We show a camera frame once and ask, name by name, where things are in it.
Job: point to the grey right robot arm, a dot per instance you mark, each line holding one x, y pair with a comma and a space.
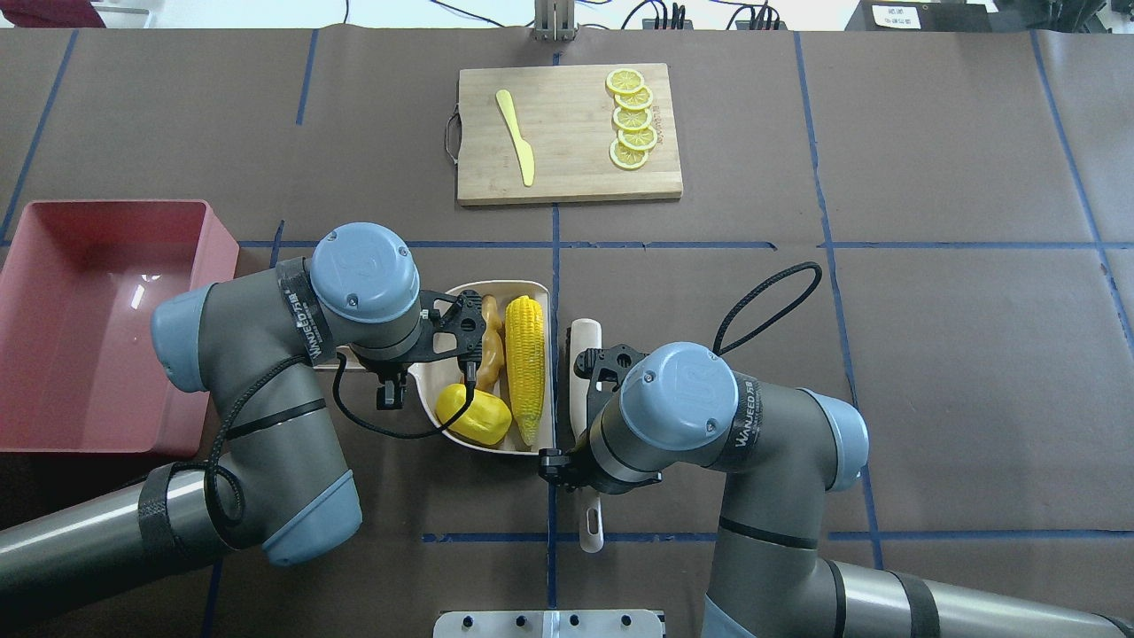
782, 450

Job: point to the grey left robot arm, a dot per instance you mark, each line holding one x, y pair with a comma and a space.
275, 476

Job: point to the beige hand brush black bristles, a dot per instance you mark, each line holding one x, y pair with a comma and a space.
584, 333

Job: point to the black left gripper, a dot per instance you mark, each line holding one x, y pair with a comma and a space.
387, 391

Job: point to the beige plastic dustpan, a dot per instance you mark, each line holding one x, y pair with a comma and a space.
431, 377

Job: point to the aluminium frame post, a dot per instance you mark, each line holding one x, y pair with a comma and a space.
554, 20

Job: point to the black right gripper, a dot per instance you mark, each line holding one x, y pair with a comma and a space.
554, 463

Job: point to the wooden cutting board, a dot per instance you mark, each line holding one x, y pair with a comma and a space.
565, 114

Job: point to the black power strip box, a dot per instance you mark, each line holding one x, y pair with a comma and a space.
919, 16

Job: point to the yellow plastic toy knife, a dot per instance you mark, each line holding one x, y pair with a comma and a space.
524, 151

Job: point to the tan toy ginger root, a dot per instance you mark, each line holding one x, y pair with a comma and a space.
493, 345

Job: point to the yellow toy corn cob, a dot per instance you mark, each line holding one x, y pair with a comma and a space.
526, 365

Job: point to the pink plastic bin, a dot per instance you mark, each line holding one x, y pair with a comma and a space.
79, 374

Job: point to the lemon slice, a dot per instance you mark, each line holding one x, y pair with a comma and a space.
639, 101
631, 120
627, 158
643, 139
625, 81

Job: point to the yellow toy potato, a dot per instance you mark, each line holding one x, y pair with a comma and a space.
485, 421

